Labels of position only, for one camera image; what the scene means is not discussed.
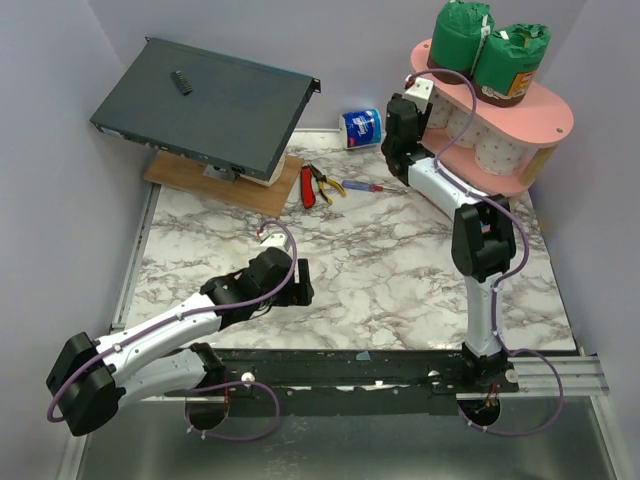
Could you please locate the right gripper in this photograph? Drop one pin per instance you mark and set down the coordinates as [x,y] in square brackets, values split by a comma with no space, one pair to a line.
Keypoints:
[400,107]

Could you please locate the white floral paper towel roll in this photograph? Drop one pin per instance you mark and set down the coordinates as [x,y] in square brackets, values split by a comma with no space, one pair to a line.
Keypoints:
[497,154]

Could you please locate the pink three-tier shelf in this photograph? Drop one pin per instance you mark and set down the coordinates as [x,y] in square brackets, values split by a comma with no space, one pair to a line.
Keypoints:
[539,123]

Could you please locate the blue handled screwdriver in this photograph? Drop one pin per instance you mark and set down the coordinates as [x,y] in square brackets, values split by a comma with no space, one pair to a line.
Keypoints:
[369,187]

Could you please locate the black metal base rail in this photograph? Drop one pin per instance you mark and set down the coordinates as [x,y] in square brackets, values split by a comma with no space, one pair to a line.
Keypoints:
[346,382]

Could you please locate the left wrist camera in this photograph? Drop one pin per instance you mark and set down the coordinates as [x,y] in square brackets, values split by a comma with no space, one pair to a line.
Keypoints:
[276,239]

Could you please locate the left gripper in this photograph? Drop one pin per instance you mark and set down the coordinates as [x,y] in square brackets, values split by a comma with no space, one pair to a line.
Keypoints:
[297,293]

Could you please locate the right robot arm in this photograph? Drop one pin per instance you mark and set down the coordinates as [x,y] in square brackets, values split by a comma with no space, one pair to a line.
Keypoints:
[482,243]

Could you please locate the red handled cutter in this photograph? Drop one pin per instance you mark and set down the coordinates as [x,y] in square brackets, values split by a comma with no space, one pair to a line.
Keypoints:
[306,184]

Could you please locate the small black connector strip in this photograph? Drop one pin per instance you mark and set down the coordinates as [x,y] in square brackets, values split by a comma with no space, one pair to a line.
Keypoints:
[181,83]

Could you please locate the blue wrapped roll at back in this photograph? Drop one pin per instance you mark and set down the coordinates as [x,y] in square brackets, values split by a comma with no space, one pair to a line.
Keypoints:
[358,129]

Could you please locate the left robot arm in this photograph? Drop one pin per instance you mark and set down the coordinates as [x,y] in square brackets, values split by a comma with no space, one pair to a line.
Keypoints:
[92,379]

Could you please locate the yellow handled pliers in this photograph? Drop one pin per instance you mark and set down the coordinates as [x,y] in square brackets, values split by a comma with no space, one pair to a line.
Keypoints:
[322,181]

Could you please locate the white roll under switch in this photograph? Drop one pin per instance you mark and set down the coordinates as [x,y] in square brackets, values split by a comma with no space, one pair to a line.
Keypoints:
[276,173]

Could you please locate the dark grey network switch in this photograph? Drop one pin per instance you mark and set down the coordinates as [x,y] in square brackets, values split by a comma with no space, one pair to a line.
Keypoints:
[238,118]

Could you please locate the wooden board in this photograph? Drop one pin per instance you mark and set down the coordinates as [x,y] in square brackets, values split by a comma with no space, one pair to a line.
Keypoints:
[198,178]

